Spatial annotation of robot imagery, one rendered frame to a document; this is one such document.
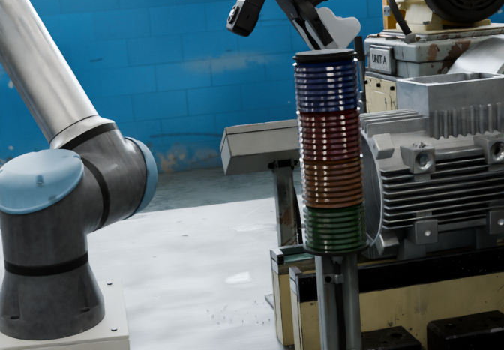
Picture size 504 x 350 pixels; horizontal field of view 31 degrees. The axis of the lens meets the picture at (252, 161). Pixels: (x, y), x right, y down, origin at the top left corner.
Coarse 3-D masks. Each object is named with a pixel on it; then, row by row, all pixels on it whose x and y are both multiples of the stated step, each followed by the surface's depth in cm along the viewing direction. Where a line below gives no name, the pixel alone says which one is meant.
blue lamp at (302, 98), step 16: (304, 64) 83; (320, 64) 83; (336, 64) 83; (352, 64) 84; (304, 80) 84; (320, 80) 83; (336, 80) 83; (352, 80) 84; (304, 96) 84; (320, 96) 83; (336, 96) 83; (352, 96) 84; (320, 112) 84
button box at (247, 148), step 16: (240, 128) 135; (256, 128) 135; (272, 128) 136; (288, 128) 136; (224, 144) 136; (240, 144) 134; (256, 144) 134; (272, 144) 135; (288, 144) 135; (224, 160) 138; (240, 160) 135; (256, 160) 136; (272, 160) 137
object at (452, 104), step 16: (400, 80) 123; (416, 80) 125; (432, 80) 126; (448, 80) 126; (464, 80) 127; (480, 80) 117; (496, 80) 117; (400, 96) 124; (416, 96) 119; (432, 96) 115; (448, 96) 116; (464, 96) 117; (480, 96) 117; (496, 96) 118; (432, 112) 116; (448, 112) 116; (464, 112) 117; (480, 112) 117; (496, 112) 118; (432, 128) 116; (448, 128) 117; (464, 128) 117; (480, 128) 118; (496, 128) 118
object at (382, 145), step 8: (376, 136) 113; (384, 136) 113; (376, 144) 112; (384, 144) 112; (392, 144) 113; (376, 152) 113; (384, 152) 112; (392, 152) 113; (392, 232) 115; (376, 240) 116; (384, 240) 115; (392, 240) 115; (384, 248) 115; (392, 248) 115
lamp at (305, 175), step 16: (304, 160) 86; (336, 160) 84; (352, 160) 85; (304, 176) 86; (320, 176) 85; (336, 176) 85; (352, 176) 85; (304, 192) 87; (320, 192) 85; (336, 192) 85; (352, 192) 85
